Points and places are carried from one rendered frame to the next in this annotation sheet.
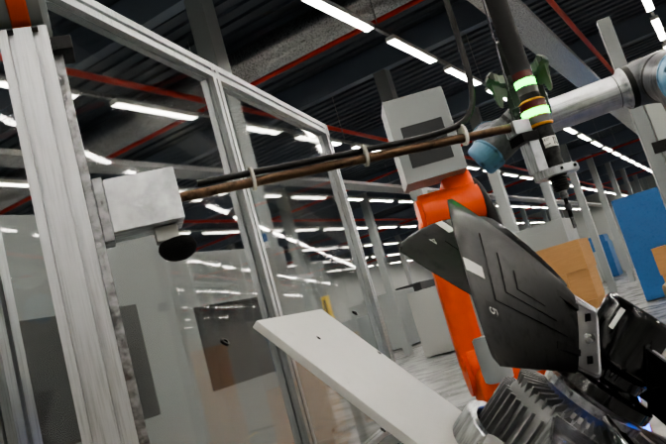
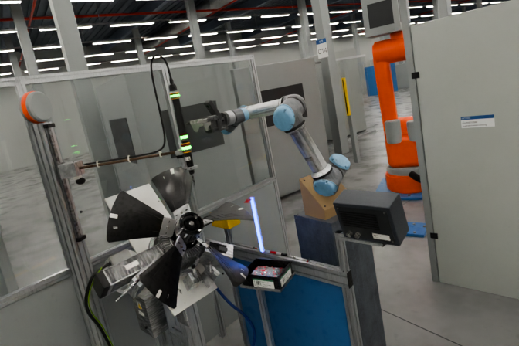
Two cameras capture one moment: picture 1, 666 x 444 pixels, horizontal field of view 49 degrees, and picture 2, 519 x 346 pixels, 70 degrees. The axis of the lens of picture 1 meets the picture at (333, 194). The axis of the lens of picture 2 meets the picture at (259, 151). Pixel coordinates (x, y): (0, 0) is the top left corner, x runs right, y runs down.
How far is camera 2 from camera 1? 157 cm
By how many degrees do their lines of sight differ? 35
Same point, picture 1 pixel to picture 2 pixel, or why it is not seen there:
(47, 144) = (43, 156)
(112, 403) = (63, 218)
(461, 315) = (386, 106)
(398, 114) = not seen: outside the picture
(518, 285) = (132, 218)
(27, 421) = not seen: hidden behind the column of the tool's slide
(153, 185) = (69, 167)
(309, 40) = not seen: outside the picture
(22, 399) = not seen: hidden behind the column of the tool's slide
